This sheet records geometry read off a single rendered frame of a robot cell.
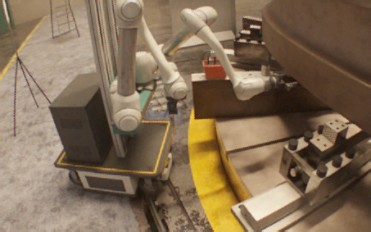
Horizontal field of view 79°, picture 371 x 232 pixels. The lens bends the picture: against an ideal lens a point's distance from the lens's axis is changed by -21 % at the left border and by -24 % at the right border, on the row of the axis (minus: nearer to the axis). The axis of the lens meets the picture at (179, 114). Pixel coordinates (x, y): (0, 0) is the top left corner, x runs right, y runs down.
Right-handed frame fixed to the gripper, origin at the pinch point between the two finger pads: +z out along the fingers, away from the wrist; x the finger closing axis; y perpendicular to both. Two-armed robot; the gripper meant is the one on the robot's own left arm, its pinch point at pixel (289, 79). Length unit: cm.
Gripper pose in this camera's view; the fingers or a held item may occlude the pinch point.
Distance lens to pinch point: 188.4
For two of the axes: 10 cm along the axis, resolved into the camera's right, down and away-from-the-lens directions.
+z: 9.7, -1.8, 1.4
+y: -0.8, -8.4, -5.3
